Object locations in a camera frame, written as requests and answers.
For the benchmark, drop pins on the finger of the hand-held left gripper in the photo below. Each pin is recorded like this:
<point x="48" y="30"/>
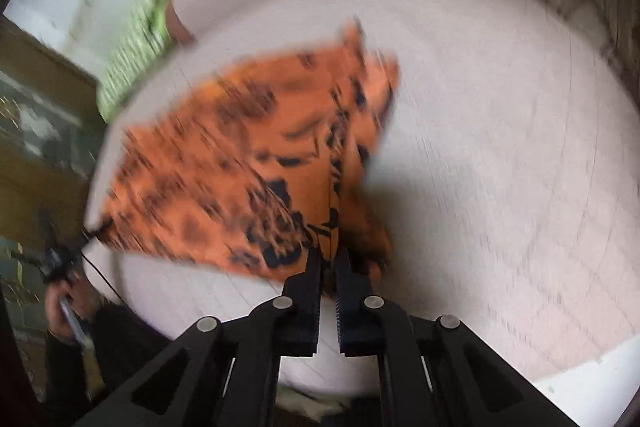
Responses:
<point x="95" y="233"/>

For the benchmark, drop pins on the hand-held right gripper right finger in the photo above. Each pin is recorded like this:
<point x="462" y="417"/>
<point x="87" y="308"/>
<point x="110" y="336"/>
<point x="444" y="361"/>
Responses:
<point x="350" y="302"/>

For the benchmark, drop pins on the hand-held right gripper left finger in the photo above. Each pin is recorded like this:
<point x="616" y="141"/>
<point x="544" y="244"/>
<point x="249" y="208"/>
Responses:
<point x="300" y="297"/>

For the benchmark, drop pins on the orange black floral shirt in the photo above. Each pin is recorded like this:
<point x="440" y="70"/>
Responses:
<point x="240" y="157"/>

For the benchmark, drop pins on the person's left forearm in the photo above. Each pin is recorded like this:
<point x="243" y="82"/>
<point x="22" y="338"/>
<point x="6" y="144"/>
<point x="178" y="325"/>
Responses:
<point x="120" y="367"/>

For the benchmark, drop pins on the person's left hand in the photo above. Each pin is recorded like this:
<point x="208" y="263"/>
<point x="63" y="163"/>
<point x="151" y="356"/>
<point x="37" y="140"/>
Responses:
<point x="72" y="307"/>

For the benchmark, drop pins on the wooden glass door cabinet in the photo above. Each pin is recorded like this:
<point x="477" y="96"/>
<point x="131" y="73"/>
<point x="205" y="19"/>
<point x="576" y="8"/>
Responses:
<point x="40" y="132"/>

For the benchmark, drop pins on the green patterned folded blanket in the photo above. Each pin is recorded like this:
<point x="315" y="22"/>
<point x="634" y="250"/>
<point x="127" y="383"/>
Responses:
<point x="137" y="52"/>

